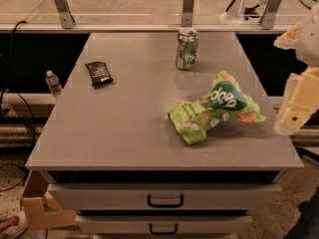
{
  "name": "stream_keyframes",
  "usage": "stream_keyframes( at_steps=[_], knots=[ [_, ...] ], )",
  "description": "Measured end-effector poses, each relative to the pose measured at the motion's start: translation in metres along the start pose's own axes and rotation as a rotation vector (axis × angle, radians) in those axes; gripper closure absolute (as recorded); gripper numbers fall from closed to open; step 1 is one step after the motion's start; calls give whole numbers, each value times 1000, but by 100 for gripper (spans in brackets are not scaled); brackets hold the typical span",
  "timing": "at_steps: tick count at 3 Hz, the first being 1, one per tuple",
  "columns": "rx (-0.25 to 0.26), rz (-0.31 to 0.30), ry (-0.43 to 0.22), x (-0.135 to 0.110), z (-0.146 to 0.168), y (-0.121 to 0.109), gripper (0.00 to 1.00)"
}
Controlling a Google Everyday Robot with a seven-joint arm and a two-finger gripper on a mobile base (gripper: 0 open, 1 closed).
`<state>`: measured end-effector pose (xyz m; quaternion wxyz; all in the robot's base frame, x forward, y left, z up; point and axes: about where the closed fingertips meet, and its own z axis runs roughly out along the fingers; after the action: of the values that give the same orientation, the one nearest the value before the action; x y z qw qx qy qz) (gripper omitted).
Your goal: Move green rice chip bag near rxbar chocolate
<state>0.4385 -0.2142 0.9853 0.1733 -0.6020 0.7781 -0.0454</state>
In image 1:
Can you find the lower grey drawer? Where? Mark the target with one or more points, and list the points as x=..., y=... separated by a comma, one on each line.
x=190, y=224

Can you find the grey drawer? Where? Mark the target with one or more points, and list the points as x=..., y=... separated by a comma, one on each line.
x=133, y=196
x=190, y=224

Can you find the black upper drawer handle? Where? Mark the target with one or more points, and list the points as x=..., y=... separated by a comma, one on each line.
x=165, y=202

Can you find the black drawer handle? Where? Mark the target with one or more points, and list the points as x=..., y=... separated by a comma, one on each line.
x=165, y=202
x=162, y=229

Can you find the green rice chip bag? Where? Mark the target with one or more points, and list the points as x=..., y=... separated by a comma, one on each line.
x=225, y=102

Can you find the black lower drawer handle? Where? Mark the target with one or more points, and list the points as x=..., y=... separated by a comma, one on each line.
x=162, y=229

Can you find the metal bracket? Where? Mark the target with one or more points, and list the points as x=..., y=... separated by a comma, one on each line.
x=65, y=16
x=187, y=13
x=267, y=20

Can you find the green soda can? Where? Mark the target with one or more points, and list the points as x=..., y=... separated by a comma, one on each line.
x=187, y=43

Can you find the clear plastic water bottle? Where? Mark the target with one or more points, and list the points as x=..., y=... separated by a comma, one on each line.
x=53, y=83

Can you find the white red sneaker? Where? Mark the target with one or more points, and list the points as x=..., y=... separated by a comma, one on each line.
x=14, y=226

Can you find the left metal bracket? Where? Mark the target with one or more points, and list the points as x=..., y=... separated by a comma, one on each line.
x=65, y=16

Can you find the dark rxbar chocolate bar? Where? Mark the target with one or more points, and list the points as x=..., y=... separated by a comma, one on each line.
x=99, y=73

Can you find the right metal bracket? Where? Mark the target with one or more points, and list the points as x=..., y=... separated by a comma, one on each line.
x=267, y=20

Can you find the middle metal bracket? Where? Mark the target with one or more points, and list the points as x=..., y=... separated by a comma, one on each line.
x=187, y=13

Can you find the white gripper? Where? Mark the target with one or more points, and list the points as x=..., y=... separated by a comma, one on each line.
x=310, y=44

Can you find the upper grey drawer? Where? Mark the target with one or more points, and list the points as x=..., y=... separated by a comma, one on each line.
x=133, y=196

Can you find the brown cardboard box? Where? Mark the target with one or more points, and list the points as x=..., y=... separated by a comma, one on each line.
x=41, y=209

